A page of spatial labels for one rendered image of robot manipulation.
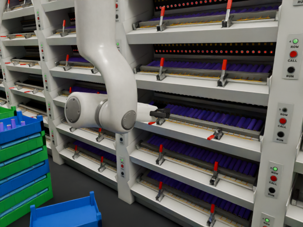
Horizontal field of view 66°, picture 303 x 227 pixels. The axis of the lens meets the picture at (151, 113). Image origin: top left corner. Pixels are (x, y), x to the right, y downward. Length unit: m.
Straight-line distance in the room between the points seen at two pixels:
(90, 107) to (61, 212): 0.90
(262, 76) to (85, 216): 1.01
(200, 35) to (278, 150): 0.45
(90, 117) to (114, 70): 0.12
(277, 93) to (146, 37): 0.54
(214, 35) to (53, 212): 1.11
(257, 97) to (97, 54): 0.52
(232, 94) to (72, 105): 0.52
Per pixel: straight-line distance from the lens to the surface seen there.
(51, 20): 1.69
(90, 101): 0.54
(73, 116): 0.56
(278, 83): 0.78
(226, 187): 0.98
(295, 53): 0.77
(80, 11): 0.55
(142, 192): 1.26
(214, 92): 0.86
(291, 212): 0.94
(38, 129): 1.31
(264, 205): 0.93
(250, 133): 0.89
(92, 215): 1.31
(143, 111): 0.66
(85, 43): 0.54
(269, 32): 0.79
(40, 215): 1.37
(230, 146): 0.88
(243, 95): 0.82
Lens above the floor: 0.81
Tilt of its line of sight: 16 degrees down
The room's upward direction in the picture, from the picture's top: straight up
